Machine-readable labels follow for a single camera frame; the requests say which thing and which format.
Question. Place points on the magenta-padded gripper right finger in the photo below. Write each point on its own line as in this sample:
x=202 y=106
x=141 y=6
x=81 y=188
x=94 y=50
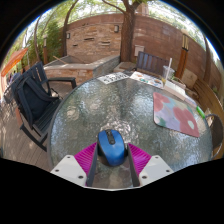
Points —
x=155 y=166

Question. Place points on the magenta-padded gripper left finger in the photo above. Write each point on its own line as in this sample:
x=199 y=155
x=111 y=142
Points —
x=68 y=166

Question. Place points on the blue and black computer mouse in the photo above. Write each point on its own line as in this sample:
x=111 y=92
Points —
x=112 y=150

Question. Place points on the floral print mouse pad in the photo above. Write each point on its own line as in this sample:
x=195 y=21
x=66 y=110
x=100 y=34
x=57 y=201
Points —
x=175 y=113

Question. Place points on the grey wicker metal chair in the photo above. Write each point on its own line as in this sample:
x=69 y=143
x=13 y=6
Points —
x=217 y=133

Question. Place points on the black slatted patio chair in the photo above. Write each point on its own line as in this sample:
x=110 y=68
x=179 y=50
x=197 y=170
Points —
x=33 y=96

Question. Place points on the open white book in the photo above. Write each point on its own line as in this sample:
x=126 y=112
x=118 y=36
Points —
x=175 y=90

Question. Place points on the colourful open magazine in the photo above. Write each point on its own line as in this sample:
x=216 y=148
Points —
x=146 y=79

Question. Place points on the curved wooden bench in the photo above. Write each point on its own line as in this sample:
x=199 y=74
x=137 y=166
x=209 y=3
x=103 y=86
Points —
x=210 y=96

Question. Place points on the clear plastic cup with straw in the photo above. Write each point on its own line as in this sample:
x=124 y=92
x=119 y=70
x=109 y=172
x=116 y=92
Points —
x=168 y=75

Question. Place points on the pale stone slab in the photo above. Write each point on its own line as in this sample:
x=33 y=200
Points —
x=189 y=78

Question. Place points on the white license plate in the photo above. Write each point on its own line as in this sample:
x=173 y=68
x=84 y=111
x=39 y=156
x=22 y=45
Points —
x=113 y=78

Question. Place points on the stone raised garden bed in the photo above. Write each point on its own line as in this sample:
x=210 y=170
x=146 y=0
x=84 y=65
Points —
x=83 y=68

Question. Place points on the dark wooden slatted chair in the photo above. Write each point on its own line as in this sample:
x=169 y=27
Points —
x=150 y=63

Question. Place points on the slender straight tree trunk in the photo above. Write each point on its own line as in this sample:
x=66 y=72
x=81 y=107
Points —
x=208 y=63

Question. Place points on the grey utility box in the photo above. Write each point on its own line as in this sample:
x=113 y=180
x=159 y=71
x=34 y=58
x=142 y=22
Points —
x=139 y=50

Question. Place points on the orange patio umbrella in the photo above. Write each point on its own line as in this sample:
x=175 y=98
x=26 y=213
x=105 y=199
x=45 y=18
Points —
x=14 y=60

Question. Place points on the thin curved tree trunk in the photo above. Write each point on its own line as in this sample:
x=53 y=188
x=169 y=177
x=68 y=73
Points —
x=65 y=36

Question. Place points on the thick tree trunk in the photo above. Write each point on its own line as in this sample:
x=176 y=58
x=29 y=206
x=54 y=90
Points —
x=127 y=36

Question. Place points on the wooden garden lamp post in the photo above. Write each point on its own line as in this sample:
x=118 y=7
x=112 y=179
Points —
x=182 y=56

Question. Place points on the black wall lamp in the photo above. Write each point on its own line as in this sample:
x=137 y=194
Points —
x=68 y=35
x=116 y=28

